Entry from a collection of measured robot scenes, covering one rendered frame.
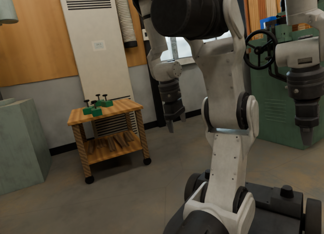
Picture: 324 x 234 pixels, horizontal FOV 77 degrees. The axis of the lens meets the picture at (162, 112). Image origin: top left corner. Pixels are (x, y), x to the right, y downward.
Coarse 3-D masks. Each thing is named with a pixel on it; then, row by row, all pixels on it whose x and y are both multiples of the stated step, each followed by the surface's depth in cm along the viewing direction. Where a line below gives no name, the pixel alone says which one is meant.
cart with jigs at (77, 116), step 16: (80, 112) 180; (96, 112) 150; (112, 112) 156; (128, 112) 219; (80, 128) 204; (128, 128) 222; (80, 144) 152; (96, 144) 189; (112, 144) 182; (128, 144) 177; (144, 144) 170; (96, 160) 159; (144, 160) 174
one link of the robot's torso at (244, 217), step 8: (200, 192) 78; (248, 192) 73; (192, 200) 72; (248, 200) 70; (184, 208) 71; (192, 208) 69; (200, 208) 68; (208, 208) 67; (216, 208) 66; (240, 208) 65; (248, 208) 67; (184, 216) 71; (216, 216) 64; (224, 216) 63; (232, 216) 62; (240, 216) 63; (248, 216) 67; (224, 224) 62; (232, 224) 61; (240, 224) 61; (248, 224) 67; (232, 232) 61; (240, 232) 60
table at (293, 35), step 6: (300, 30) 140; (306, 30) 137; (312, 30) 134; (318, 30) 131; (294, 36) 144; (300, 36) 141; (252, 42) 173; (258, 42) 168; (264, 42) 154; (246, 48) 179
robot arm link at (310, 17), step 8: (288, 16) 51; (296, 16) 49; (304, 16) 48; (312, 16) 48; (320, 16) 47; (288, 24) 52; (296, 24) 50; (312, 24) 48; (320, 24) 47; (320, 32) 48; (320, 40) 49; (320, 48) 49; (320, 56) 50
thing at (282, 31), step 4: (284, 24) 142; (264, 28) 152; (276, 28) 144; (280, 28) 142; (284, 28) 143; (288, 28) 145; (276, 32) 145; (280, 32) 142; (284, 32) 143; (288, 32) 146; (264, 36) 153; (276, 36) 145; (280, 36) 143; (284, 36) 144; (288, 36) 146; (264, 40) 154
